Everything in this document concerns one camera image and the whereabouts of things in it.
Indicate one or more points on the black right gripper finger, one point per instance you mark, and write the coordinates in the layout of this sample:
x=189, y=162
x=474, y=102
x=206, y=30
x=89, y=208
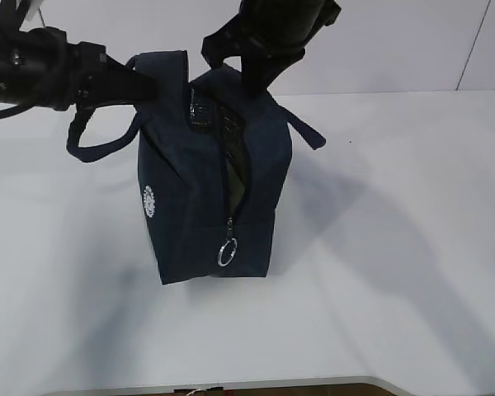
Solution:
x=258, y=74

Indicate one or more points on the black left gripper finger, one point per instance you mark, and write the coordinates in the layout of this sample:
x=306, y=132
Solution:
x=120, y=83

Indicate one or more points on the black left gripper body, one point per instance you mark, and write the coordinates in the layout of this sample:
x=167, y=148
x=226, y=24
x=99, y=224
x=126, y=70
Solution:
x=68, y=83

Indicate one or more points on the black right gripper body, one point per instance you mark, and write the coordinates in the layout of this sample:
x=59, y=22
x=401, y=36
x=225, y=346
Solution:
x=269, y=28

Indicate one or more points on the navy blue lunch bag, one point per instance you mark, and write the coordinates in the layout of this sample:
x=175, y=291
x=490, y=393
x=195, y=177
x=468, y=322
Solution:
x=185, y=137

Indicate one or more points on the green lidded glass container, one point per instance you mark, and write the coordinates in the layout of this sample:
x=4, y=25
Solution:
x=237, y=184

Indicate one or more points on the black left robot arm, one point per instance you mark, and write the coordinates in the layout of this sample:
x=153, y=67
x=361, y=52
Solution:
x=39, y=68

